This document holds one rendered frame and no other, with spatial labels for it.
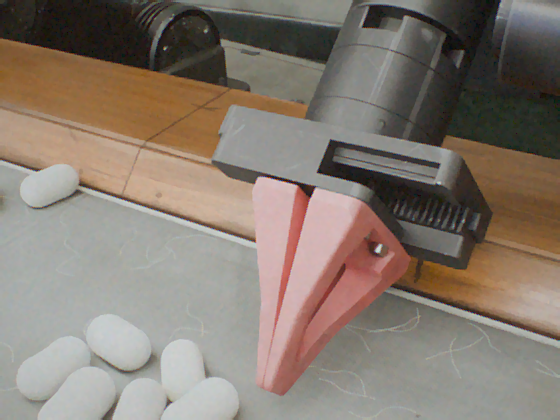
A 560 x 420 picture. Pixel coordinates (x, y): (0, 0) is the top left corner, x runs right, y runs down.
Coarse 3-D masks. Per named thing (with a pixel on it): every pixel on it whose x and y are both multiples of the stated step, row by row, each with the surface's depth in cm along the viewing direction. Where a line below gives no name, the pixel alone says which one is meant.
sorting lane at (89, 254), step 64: (0, 192) 49; (0, 256) 44; (64, 256) 43; (128, 256) 43; (192, 256) 43; (256, 256) 42; (0, 320) 39; (64, 320) 39; (128, 320) 38; (192, 320) 38; (256, 320) 38; (384, 320) 37; (448, 320) 37; (0, 384) 35; (256, 384) 34; (320, 384) 34; (384, 384) 34; (448, 384) 34; (512, 384) 34
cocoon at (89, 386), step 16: (96, 368) 33; (64, 384) 32; (80, 384) 32; (96, 384) 32; (112, 384) 33; (48, 400) 32; (64, 400) 31; (80, 400) 31; (96, 400) 32; (112, 400) 33; (48, 416) 31; (64, 416) 31; (80, 416) 31; (96, 416) 32
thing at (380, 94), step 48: (336, 48) 34; (384, 48) 33; (432, 48) 33; (336, 96) 33; (384, 96) 32; (432, 96) 33; (336, 144) 32; (384, 144) 30; (432, 144) 33; (432, 192) 30; (480, 192) 32; (480, 240) 34
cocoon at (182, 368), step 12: (168, 348) 34; (180, 348) 34; (192, 348) 34; (168, 360) 34; (180, 360) 33; (192, 360) 33; (168, 372) 33; (180, 372) 33; (192, 372) 33; (204, 372) 34; (168, 384) 33; (180, 384) 33; (192, 384) 33; (168, 396) 33; (180, 396) 33
